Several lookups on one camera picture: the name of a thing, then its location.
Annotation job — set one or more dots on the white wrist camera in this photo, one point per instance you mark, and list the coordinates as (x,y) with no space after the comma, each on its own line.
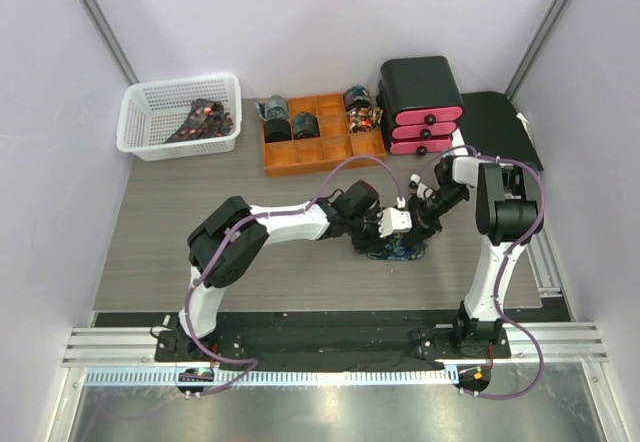
(418,188)
(394,221)

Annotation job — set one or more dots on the black rolled tie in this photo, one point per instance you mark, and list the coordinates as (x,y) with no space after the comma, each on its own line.
(277,130)

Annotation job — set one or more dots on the white paper box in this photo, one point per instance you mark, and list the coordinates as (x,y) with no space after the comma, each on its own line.
(457,141)

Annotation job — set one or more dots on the dark red dotted tie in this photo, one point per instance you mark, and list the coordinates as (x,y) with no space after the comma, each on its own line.
(206,119)

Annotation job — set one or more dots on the orange wooden divider tray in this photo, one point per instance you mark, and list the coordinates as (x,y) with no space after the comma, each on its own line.
(334,144)

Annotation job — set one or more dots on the white slotted cable duct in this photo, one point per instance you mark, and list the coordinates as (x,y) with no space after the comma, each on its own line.
(196,377)

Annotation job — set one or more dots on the blue snail pattern tie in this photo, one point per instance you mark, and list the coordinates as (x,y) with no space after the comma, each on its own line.
(397,251)

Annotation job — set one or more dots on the orange floral rolled tie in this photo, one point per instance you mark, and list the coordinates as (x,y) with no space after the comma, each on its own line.
(364,119)

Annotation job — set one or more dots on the dark blue rolled tie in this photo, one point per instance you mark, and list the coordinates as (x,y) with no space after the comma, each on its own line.
(305,126)

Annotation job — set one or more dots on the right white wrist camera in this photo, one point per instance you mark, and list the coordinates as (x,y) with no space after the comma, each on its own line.
(418,188)

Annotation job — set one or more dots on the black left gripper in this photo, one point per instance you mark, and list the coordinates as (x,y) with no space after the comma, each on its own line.
(373,242)

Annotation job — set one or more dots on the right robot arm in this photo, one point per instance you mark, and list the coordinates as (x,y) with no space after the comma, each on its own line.
(510,202)

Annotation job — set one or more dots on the aluminium frame rail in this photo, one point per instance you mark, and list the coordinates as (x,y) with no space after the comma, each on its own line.
(551,342)

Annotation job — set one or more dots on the blue floral rolled tie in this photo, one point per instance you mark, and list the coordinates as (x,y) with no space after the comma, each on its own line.
(356,97)

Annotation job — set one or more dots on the grey rolled tie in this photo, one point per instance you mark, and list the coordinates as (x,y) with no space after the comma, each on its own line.
(275,107)

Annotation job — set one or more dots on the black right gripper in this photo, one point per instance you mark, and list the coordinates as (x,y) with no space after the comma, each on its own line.
(423,225)

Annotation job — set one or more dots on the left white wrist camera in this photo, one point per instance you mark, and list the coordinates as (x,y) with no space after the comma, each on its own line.
(394,221)

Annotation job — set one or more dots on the white plastic basket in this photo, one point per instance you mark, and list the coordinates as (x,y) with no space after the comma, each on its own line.
(151,112)

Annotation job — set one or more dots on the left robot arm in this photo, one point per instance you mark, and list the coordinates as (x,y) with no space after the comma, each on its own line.
(223,247)

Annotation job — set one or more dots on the black pink drawer unit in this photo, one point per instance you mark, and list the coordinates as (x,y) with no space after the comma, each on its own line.
(421,105)

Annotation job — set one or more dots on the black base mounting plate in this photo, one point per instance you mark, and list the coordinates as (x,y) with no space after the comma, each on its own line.
(334,341)

